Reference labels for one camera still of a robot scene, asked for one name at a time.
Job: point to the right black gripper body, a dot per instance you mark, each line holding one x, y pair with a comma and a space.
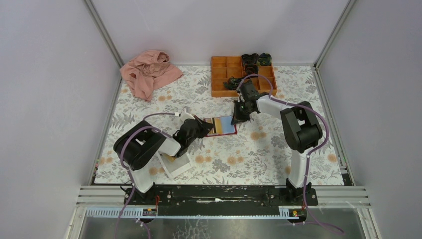
244, 103

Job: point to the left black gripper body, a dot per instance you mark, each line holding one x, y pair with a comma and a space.
191, 140

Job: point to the gold card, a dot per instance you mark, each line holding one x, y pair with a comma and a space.
168, 158
217, 126

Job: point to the red card holder wallet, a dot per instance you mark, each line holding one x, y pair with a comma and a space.
228, 129

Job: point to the white plastic card box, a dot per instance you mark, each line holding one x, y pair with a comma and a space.
181, 165

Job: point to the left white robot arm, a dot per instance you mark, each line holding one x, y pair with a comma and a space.
143, 143

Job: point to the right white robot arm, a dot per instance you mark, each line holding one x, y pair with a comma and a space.
300, 125

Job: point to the loose gold card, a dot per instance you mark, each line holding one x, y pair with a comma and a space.
168, 158

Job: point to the camouflage rolled belt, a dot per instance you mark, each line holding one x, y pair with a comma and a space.
232, 83

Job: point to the floral table mat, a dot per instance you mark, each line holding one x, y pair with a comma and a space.
256, 155

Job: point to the dark rolled belt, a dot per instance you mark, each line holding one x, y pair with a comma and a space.
251, 69

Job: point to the black rolled belt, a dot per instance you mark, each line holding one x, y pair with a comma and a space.
249, 59

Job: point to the orange compartment tray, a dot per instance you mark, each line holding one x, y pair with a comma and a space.
224, 67

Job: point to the green rolled belt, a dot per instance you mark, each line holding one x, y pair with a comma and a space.
264, 59

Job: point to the pink crumpled cloth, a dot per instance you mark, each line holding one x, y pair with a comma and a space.
149, 71

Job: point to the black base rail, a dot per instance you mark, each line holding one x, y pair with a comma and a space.
223, 200

